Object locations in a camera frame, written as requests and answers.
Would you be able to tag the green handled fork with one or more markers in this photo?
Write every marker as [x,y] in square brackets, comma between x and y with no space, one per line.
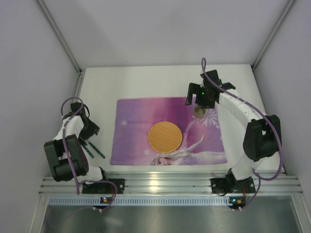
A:
[88,150]

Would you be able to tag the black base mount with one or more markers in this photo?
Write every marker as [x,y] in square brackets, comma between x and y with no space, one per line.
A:
[223,186]
[116,186]

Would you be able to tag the purple Frozen placemat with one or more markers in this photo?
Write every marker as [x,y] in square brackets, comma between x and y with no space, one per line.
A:
[202,140]

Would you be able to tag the orange round woven plate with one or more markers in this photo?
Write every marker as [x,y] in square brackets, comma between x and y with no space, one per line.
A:
[165,137]

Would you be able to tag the aluminium rail beam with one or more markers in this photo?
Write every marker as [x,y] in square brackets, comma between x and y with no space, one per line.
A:
[199,183]

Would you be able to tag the white slotted cable duct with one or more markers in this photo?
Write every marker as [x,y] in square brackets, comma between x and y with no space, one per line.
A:
[146,201]

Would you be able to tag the right aluminium frame post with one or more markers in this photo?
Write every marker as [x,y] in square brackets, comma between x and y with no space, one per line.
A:
[286,10]

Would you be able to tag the aluminium frame post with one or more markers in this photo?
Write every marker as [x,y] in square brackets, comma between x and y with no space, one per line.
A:
[48,16]
[286,10]

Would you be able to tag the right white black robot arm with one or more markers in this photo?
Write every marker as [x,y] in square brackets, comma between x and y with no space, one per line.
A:
[262,132]

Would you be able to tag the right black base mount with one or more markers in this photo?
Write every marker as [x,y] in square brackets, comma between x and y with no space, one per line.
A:
[223,186]

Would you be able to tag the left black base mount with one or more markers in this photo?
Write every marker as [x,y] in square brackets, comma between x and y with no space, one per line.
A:
[116,186]

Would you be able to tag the left aluminium frame post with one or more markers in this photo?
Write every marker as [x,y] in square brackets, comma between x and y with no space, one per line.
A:
[48,16]

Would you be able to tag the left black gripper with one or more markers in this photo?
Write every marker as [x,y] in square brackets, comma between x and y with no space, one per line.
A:
[87,137]

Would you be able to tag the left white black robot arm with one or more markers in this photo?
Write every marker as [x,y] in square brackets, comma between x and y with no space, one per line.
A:
[66,153]

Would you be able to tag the small beige cup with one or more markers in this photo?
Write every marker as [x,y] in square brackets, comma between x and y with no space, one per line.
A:
[199,112]

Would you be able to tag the green handled spoon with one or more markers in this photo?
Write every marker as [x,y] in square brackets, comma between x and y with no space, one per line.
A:
[97,150]

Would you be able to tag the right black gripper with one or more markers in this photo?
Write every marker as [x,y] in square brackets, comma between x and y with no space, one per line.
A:
[202,102]

